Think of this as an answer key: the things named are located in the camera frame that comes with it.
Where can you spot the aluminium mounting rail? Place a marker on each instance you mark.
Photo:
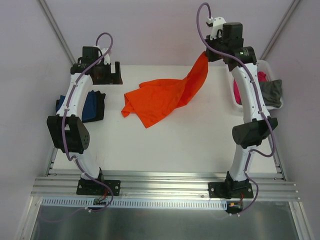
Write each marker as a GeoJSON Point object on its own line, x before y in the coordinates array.
{"type": "Point", "coordinates": [164, 185]}

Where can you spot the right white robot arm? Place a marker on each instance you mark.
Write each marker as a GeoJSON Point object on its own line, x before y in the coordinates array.
{"type": "Point", "coordinates": [226, 43]}

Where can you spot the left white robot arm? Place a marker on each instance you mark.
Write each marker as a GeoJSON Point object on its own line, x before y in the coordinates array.
{"type": "Point", "coordinates": [66, 127]}

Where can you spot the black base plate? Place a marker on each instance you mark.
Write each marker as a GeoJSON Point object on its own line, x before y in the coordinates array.
{"type": "Point", "coordinates": [224, 190]}
{"type": "Point", "coordinates": [90, 188]}

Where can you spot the pink t shirt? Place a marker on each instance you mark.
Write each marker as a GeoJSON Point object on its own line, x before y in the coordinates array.
{"type": "Point", "coordinates": [262, 77]}

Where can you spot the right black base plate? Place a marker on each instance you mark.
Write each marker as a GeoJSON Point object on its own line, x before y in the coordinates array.
{"type": "Point", "coordinates": [224, 190]}

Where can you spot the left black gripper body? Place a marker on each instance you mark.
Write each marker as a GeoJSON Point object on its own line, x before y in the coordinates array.
{"type": "Point", "coordinates": [110, 74]}

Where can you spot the white slotted cable duct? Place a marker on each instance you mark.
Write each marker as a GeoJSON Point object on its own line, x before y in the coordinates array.
{"type": "Point", "coordinates": [135, 203]}

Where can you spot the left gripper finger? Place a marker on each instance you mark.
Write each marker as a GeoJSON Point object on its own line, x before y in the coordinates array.
{"type": "Point", "coordinates": [117, 68]}
{"type": "Point", "coordinates": [116, 80]}

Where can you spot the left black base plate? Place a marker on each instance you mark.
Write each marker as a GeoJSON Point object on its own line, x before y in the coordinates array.
{"type": "Point", "coordinates": [90, 188]}

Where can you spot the white plastic basket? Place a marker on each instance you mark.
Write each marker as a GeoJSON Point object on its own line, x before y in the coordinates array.
{"type": "Point", "coordinates": [262, 66]}

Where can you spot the orange t shirt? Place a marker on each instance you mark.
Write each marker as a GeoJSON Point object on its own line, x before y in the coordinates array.
{"type": "Point", "coordinates": [156, 99]}

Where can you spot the grey t shirt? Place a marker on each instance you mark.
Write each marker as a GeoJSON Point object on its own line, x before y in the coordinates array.
{"type": "Point", "coordinates": [272, 93]}

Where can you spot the blue folded t shirt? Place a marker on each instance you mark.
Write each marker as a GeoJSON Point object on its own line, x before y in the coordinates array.
{"type": "Point", "coordinates": [89, 111]}

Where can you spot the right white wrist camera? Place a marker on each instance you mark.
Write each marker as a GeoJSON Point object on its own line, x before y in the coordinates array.
{"type": "Point", "coordinates": [216, 25]}

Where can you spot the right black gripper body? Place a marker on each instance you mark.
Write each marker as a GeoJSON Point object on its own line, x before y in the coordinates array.
{"type": "Point", "coordinates": [212, 55]}

